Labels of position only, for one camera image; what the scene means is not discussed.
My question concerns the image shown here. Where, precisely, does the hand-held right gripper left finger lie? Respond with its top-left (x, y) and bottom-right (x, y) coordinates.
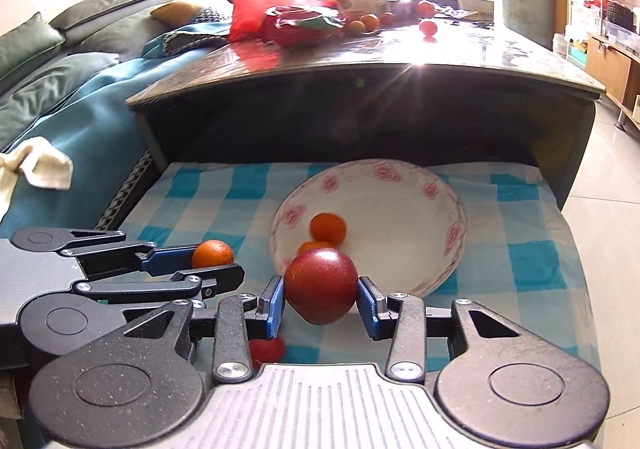
top-left (120, 275), bottom-right (287, 382)

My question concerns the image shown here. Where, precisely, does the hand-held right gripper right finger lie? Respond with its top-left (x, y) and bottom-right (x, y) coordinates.
top-left (356, 275), bottom-right (535, 382)

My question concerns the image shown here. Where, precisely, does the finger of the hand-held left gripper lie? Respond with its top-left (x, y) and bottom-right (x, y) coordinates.
top-left (74, 263), bottom-right (246, 314)
top-left (62, 229), bottom-right (198, 280)

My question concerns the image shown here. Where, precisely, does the small red fruit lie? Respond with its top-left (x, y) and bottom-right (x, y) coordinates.
top-left (249, 335), bottom-right (287, 370)

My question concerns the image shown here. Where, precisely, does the dark red apple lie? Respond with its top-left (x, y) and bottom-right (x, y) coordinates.
top-left (283, 249), bottom-right (360, 326)

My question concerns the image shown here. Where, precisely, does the white floral bowl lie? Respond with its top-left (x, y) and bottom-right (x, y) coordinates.
top-left (269, 158), bottom-right (469, 316)

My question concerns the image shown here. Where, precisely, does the cream towel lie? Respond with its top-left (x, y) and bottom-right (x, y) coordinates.
top-left (0, 135), bottom-right (74, 225)

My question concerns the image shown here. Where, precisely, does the blue checkered tablecloth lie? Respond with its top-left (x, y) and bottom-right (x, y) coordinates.
top-left (92, 160), bottom-right (601, 370)

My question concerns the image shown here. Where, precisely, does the sofa with blue cover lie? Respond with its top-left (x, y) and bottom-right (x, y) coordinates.
top-left (0, 29), bottom-right (231, 240)

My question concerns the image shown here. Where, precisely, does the dark coffee table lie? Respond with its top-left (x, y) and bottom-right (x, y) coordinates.
top-left (125, 16), bottom-right (608, 225)

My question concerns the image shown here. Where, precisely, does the yellow cushion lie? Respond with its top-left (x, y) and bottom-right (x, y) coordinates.
top-left (150, 0), bottom-right (206, 26)

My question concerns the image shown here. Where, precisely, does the dark knitted cushion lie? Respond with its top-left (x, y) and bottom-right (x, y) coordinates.
top-left (192, 6), bottom-right (236, 26)

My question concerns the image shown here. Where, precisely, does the red plastic bag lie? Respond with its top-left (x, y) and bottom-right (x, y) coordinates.
top-left (228, 0), bottom-right (351, 47)

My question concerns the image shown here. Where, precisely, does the red green snack bag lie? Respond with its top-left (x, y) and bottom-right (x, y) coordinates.
top-left (260, 5), bottom-right (347, 47)

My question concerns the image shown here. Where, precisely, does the white storage cart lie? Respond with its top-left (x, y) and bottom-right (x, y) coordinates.
top-left (552, 32), bottom-right (588, 71)

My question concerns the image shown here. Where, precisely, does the wooden cabinet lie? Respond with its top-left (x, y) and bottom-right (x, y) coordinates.
top-left (585, 34), bottom-right (640, 130)

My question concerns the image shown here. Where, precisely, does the black basket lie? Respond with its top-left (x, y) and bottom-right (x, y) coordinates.
top-left (602, 0), bottom-right (640, 32)

